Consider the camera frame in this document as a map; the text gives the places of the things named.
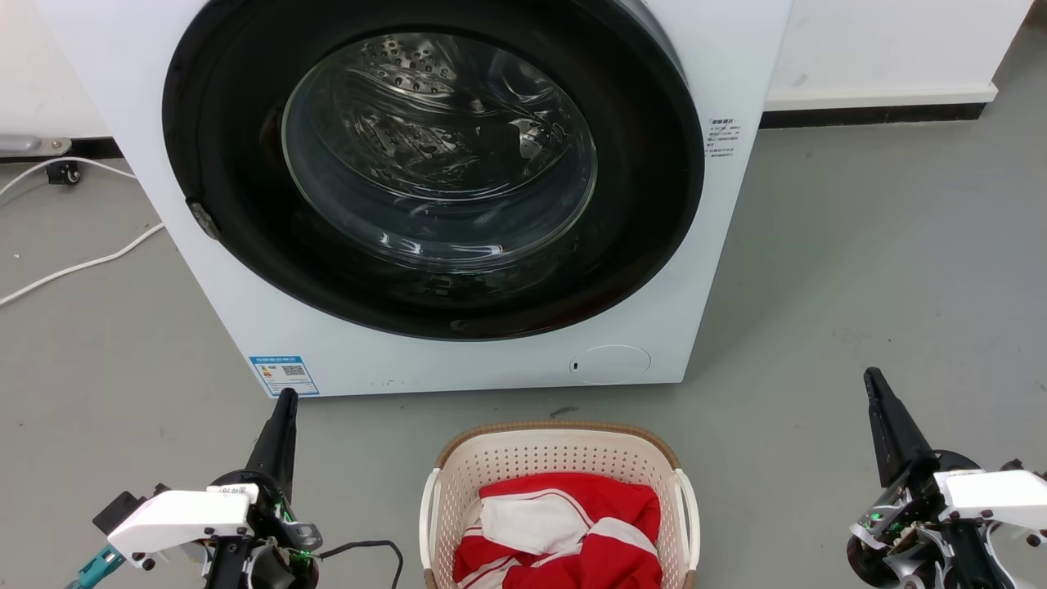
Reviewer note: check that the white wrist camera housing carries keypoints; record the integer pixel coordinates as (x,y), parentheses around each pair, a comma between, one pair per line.
(994,495)
(180,519)

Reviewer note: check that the white front-load washing machine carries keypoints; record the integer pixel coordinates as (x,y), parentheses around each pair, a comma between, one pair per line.
(204,327)

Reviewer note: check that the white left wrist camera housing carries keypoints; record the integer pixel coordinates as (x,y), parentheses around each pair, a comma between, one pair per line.
(180,519)

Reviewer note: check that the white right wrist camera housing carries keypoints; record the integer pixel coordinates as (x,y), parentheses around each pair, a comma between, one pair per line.
(994,495)

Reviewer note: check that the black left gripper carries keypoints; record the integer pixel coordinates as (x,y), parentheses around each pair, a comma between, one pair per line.
(282,540)

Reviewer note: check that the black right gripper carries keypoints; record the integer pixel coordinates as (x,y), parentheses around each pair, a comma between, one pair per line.
(908,523)

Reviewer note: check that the small black floor bracket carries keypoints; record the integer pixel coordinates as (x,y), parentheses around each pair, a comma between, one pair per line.
(64,173)

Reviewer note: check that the red and white garment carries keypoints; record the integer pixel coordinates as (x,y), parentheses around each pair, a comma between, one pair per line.
(605,548)

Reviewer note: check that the white plastic laundry basket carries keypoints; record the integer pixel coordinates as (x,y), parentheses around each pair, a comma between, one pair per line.
(556,450)

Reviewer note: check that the round white filter cover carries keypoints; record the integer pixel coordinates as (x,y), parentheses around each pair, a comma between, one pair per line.
(612,364)

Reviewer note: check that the teal connector piece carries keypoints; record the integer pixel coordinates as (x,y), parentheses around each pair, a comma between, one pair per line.
(94,568)

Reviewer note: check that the grey metal bar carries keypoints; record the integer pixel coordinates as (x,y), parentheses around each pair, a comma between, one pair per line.
(33,145)

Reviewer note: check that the blue energy label sticker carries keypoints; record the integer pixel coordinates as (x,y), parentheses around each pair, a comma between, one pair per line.
(284,375)

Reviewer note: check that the black round glass washer door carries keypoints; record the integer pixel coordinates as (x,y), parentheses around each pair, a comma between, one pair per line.
(233,164)

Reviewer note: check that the small printed text sticker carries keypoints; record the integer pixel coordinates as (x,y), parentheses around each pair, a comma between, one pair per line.
(723,139)

